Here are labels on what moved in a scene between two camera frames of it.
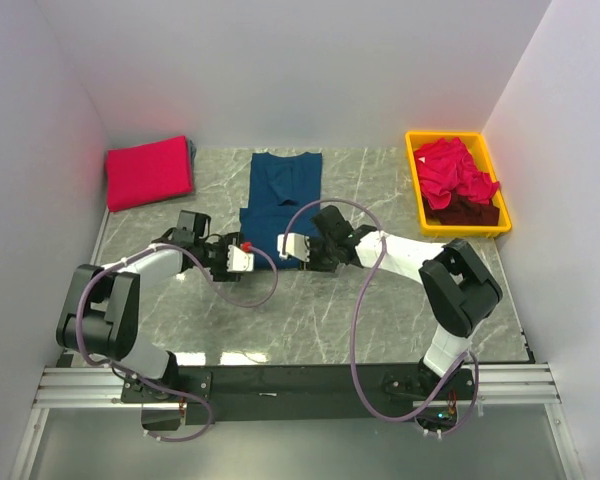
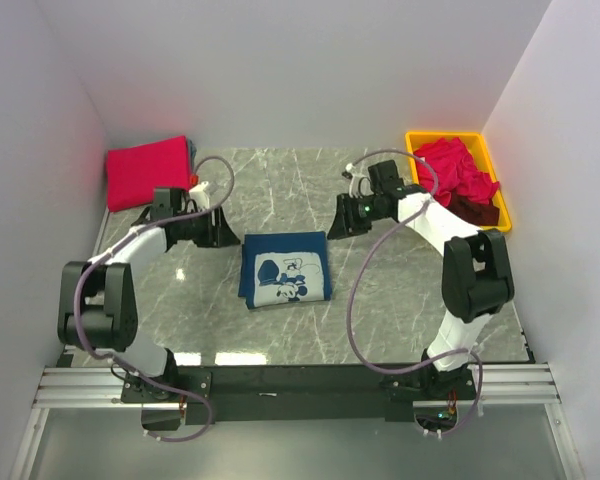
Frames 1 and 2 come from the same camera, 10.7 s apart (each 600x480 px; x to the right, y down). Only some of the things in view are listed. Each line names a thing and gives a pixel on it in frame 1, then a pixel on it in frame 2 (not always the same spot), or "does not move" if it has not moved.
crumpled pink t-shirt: [445, 167] does not move
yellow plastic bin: [479, 151] does not move
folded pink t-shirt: [148, 173] does not move
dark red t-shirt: [462, 211] does not move
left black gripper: [221, 274] → [219, 235]
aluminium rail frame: [99, 387] does not move
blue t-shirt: [278, 185] → [284, 268]
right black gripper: [313, 265] → [345, 222]
